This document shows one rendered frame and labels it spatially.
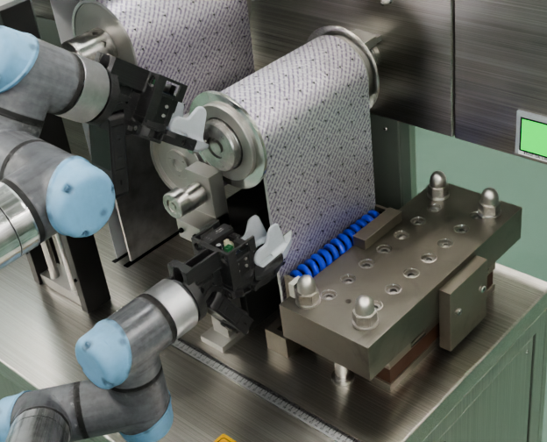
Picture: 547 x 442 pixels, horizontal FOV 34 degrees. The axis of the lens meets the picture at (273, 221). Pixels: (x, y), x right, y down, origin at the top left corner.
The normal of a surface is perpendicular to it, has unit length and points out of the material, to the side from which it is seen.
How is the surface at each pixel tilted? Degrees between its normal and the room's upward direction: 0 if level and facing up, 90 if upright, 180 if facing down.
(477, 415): 90
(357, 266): 0
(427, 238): 0
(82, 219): 90
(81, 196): 90
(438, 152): 0
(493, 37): 90
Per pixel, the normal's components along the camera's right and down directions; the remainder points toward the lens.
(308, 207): 0.73, 0.30
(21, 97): 0.43, 0.23
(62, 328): -0.11, -0.83
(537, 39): -0.67, 0.47
